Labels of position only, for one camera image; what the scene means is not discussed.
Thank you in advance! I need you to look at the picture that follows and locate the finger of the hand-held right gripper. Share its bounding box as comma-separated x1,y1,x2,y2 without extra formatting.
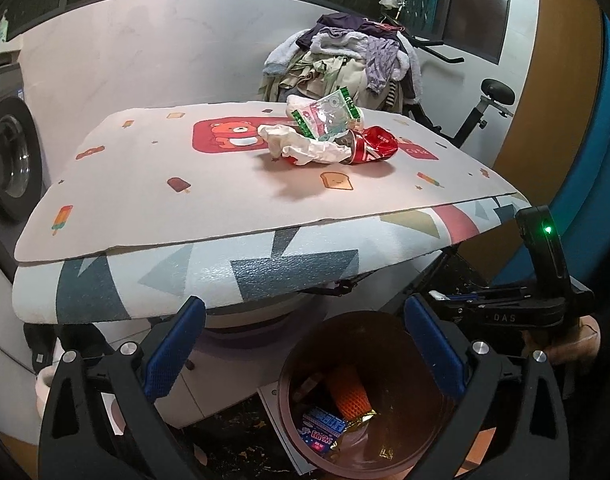
427,285,536,307

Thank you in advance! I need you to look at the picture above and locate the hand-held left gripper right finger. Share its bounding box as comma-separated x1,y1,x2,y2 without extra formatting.
404,294,572,480

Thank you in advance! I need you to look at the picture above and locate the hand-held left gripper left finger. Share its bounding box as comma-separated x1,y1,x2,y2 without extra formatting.
37,296,208,480

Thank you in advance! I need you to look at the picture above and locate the brown trash bin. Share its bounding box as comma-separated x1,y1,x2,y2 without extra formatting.
277,311,478,480

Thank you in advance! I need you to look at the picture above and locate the orange foam fruit net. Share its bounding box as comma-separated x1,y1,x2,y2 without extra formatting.
327,364,374,419

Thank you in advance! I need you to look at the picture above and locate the gold foil bag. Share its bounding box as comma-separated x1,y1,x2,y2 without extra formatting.
335,407,398,463

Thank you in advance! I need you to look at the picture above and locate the blue printed packet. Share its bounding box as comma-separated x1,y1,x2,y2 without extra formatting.
297,406,347,454

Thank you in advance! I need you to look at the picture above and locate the person's right hand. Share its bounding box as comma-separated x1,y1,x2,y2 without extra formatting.
547,315,606,367

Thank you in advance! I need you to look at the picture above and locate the white round table base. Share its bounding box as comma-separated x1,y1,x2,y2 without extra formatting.
150,294,331,429

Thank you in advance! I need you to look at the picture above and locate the triangle patterned table cover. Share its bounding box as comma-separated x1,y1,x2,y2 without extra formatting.
12,195,534,326

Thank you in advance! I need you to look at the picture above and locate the white flat board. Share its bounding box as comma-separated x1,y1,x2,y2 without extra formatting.
257,385,316,476

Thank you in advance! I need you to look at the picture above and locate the white round container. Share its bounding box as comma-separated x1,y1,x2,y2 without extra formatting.
35,366,61,411

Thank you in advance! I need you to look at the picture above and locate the black exercise bike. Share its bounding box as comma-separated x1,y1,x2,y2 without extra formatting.
380,0,517,154

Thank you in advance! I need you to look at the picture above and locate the crushed red can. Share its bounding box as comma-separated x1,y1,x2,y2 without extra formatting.
345,126,400,166

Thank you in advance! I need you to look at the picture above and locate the cartoon printed table mat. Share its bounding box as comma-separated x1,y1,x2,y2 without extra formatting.
15,102,534,264

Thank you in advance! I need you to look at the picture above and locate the crumpled white tissue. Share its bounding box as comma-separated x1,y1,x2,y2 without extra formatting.
257,122,354,167

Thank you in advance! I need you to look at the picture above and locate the clear green-edged plastic packet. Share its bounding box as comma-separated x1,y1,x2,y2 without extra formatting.
289,87,367,142

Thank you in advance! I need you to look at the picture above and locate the grey front-load washing machine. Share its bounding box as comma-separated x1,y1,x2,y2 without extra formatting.
0,57,51,242

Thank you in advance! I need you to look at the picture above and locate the pile of clothes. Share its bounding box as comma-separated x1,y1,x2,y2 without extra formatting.
259,12,426,112

